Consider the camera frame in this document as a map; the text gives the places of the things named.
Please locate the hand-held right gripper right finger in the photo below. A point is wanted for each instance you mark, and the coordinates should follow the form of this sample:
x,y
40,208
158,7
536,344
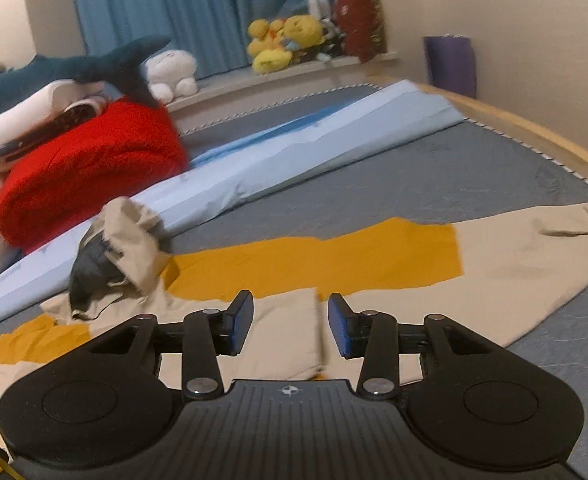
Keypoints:
x,y
339,330

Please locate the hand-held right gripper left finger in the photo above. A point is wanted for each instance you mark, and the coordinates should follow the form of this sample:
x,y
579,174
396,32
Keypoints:
x,y
241,322

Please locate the beige and yellow garment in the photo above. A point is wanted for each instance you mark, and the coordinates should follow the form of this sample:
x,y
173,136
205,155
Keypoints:
x,y
499,260

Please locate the red fleece blanket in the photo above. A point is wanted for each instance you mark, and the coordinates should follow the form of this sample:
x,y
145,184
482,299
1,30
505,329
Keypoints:
x,y
88,170

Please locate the light blue folded sheet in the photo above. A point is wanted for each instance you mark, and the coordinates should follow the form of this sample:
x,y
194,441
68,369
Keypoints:
x,y
274,160

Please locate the grey quilted mattress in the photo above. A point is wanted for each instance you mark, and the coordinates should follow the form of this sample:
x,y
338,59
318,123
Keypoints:
x,y
424,185

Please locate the white folded blanket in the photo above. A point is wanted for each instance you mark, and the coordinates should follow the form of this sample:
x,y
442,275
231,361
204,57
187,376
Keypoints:
x,y
18,110

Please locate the dark teal shark plush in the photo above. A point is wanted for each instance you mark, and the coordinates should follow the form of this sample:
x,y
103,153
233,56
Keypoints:
x,y
108,62

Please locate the white plush toy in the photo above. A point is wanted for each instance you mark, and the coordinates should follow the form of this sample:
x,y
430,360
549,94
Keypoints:
x,y
171,67

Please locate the yellow plush toys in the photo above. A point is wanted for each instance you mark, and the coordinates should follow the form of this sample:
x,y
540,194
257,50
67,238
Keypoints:
x,y
274,85

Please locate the yellow plush toy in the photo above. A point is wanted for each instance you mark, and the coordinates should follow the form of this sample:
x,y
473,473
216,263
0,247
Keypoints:
x,y
264,35
304,32
271,62

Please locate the blue curtain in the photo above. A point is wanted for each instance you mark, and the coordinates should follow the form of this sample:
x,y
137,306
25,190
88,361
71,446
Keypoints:
x,y
198,5

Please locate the purple bin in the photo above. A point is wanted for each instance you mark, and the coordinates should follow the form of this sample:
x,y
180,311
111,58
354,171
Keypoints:
x,y
449,65

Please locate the dark red bag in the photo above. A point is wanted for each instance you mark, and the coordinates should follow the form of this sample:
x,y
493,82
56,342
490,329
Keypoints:
x,y
356,20

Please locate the wooden bed frame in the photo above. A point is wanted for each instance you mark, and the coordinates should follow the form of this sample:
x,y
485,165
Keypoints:
x,y
549,135

